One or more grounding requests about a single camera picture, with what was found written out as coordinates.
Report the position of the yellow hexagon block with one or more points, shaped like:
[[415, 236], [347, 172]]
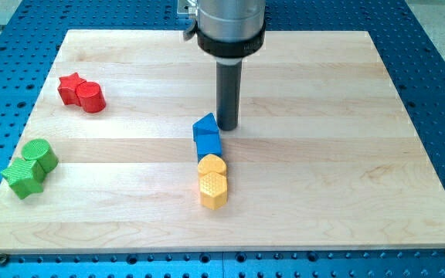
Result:
[[213, 190]]

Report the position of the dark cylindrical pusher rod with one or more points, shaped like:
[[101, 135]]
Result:
[[228, 81]]

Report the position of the red star block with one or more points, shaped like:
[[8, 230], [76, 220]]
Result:
[[67, 88]]

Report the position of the green cylinder block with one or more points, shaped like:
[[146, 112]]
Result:
[[41, 151]]

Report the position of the yellow heart block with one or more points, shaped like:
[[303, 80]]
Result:
[[211, 163]]

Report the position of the blue cube block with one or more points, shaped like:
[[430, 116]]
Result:
[[208, 144]]

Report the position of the green star block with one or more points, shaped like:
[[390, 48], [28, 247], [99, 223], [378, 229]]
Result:
[[24, 177]]

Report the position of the blue triangle block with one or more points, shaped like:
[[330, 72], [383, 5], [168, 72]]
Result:
[[205, 125]]

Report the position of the light wooden board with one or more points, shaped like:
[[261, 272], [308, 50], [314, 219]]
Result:
[[325, 156]]

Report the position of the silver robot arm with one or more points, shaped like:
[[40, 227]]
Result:
[[229, 30]]

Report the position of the red cylinder block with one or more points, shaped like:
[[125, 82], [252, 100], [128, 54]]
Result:
[[91, 97]]

